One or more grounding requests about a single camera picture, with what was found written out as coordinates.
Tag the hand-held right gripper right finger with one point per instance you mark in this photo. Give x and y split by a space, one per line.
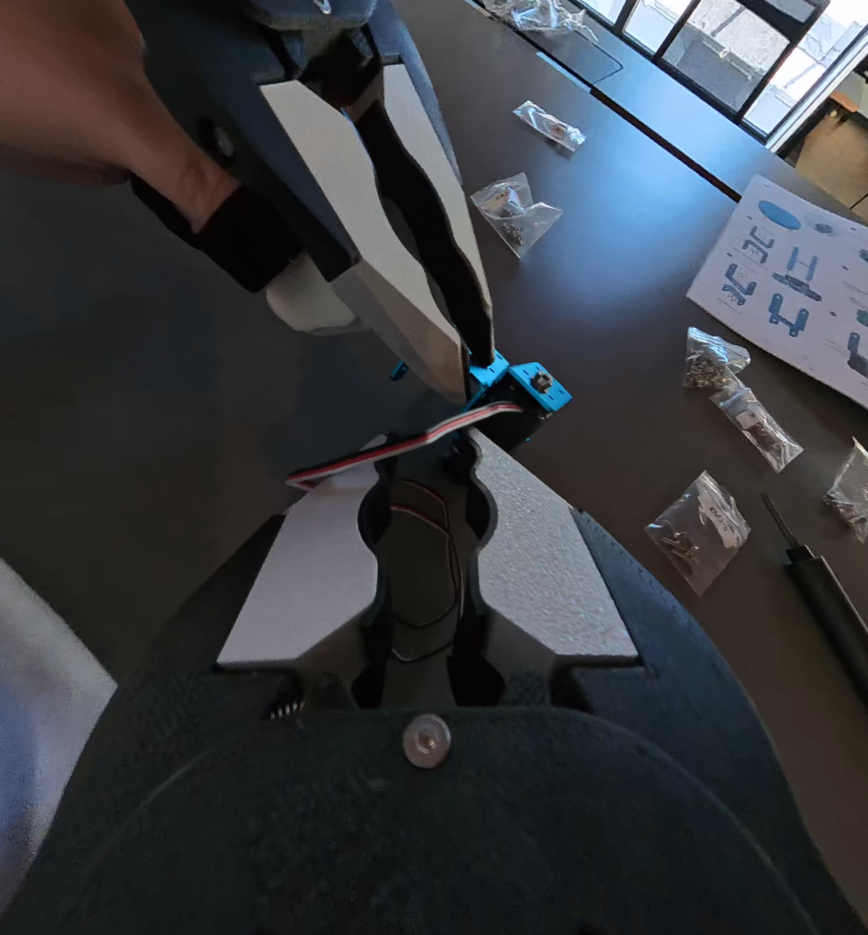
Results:
550 584

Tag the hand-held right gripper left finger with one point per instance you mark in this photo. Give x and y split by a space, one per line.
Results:
309 584

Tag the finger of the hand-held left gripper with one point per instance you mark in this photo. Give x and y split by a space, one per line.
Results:
434 153
339 190

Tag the labelled clear bag of screws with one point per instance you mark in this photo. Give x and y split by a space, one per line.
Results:
696 533

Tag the dark grey desk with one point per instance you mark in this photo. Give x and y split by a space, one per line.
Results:
623 329

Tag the person's left hand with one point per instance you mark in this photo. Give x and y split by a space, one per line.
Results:
61 87

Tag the clear plastic parts bag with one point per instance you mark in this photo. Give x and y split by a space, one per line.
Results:
550 125
861 493
518 212
755 424

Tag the crumpled clear plastic wrap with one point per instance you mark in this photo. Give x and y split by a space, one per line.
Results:
536 16

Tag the clear bag of silver screws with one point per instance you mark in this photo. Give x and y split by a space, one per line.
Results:
711 358

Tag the black screwdriver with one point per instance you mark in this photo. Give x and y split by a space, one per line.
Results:
843 621

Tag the large office window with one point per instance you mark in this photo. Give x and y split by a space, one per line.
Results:
726 44

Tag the person's white shirt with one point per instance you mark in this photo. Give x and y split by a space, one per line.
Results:
17 730

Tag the assembly instruction booklet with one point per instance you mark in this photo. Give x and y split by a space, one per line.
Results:
806 292

